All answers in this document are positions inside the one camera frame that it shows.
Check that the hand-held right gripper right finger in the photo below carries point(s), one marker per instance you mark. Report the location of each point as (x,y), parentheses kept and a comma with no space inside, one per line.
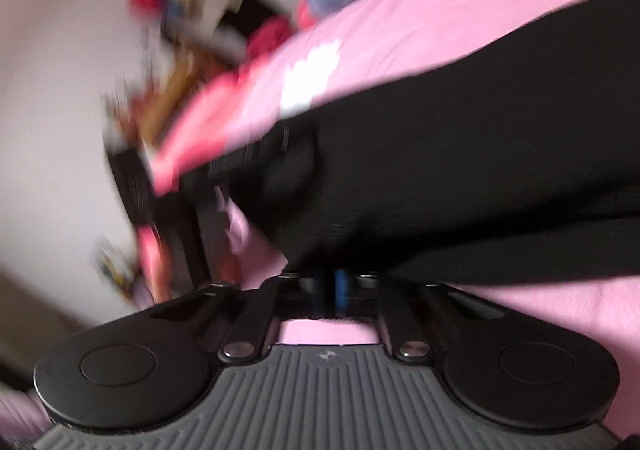
(341,290)

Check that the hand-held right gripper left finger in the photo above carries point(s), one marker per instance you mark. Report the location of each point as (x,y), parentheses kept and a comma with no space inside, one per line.
(320,289)

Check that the black pants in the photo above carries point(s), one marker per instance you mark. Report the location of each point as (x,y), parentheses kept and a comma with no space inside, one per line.
(450,154)

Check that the red folded clothes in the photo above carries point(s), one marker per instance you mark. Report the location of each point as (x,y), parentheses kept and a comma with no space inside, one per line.
(267,34)

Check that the pink floral bedsheet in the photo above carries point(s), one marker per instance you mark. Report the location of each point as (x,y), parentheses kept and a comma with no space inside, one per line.
(425,19)

